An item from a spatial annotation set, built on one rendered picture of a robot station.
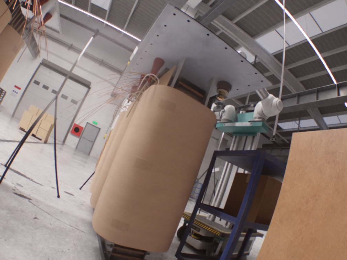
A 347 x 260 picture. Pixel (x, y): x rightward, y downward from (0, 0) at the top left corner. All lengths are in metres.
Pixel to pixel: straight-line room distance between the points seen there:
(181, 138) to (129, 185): 0.36
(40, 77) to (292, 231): 15.96
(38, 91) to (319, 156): 15.62
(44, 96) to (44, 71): 2.02
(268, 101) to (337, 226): 1.56
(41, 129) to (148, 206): 6.65
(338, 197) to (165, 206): 0.78
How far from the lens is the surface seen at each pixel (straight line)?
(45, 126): 7.37
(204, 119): 1.09
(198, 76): 1.39
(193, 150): 1.04
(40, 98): 15.46
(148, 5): 13.56
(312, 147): 0.71
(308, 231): 0.64
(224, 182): 2.27
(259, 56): 12.55
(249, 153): 1.07
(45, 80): 15.75
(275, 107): 1.96
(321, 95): 8.00
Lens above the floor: 0.62
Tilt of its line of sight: 14 degrees up
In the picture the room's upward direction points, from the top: 21 degrees clockwise
